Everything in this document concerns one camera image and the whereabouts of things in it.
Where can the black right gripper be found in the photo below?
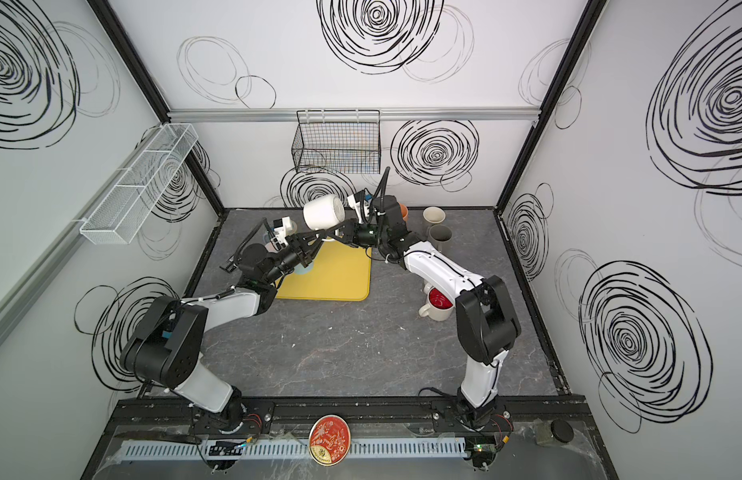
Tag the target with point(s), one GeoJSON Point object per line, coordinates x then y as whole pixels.
{"type": "Point", "coordinates": [352, 231]}

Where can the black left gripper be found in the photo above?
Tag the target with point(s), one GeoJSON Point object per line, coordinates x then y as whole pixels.
{"type": "Point", "coordinates": [311, 246]}

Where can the white ribbed mug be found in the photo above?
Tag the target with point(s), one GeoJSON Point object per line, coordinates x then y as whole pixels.
{"type": "Point", "coordinates": [324, 212]}

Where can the orange mug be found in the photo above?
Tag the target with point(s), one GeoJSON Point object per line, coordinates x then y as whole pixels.
{"type": "Point", "coordinates": [404, 212]}

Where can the small grey mug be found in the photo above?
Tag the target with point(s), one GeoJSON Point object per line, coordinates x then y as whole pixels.
{"type": "Point", "coordinates": [434, 215]}

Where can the large grey-beige mug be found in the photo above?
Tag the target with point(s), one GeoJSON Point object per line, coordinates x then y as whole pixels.
{"type": "Point", "coordinates": [440, 236]}

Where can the cream mug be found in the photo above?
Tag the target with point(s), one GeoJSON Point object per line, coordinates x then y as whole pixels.
{"type": "Point", "coordinates": [437, 307]}

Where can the light blue mug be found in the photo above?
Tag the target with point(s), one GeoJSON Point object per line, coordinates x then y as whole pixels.
{"type": "Point", "coordinates": [303, 270]}

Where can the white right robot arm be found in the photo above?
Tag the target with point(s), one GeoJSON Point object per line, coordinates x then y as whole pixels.
{"type": "Point", "coordinates": [487, 322]}

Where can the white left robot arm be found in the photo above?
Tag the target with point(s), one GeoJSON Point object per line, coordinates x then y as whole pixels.
{"type": "Point", "coordinates": [165, 347]}

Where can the yellow plastic tray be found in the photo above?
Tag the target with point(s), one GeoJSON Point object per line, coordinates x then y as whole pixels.
{"type": "Point", "coordinates": [341, 273]}

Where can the black snack bar wrapper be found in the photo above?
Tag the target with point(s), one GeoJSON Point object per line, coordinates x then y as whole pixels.
{"type": "Point", "coordinates": [231, 265]}

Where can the black wire basket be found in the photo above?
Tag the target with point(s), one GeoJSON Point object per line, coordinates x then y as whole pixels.
{"type": "Point", "coordinates": [344, 147]}

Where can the aluminium wall rail back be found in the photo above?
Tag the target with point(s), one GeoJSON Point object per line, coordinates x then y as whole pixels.
{"type": "Point", "coordinates": [521, 113]}

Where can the aluminium wall rail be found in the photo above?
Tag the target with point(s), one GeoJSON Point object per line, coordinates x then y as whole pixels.
{"type": "Point", "coordinates": [521, 113]}
{"type": "Point", "coordinates": [23, 296]}

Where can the white wire shelf basket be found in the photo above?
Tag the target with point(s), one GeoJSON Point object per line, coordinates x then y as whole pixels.
{"type": "Point", "coordinates": [154, 183]}

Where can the grey slotted cable duct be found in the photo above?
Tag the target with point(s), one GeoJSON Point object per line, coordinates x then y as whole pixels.
{"type": "Point", "coordinates": [289, 449]}

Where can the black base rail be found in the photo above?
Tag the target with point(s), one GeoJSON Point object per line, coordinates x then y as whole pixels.
{"type": "Point", "coordinates": [260, 414]}

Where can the black corner frame post left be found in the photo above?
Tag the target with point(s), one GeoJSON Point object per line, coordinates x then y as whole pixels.
{"type": "Point", "coordinates": [117, 34]}

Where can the black corner frame post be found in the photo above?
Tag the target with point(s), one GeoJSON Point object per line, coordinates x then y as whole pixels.
{"type": "Point", "coordinates": [563, 74]}
{"type": "Point", "coordinates": [117, 34]}

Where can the aluminium wall rail left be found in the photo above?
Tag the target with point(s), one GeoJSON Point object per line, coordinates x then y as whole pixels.
{"type": "Point", "coordinates": [23, 296]}

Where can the black corner frame post right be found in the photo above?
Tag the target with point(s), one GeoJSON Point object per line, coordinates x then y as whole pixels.
{"type": "Point", "coordinates": [563, 74]}

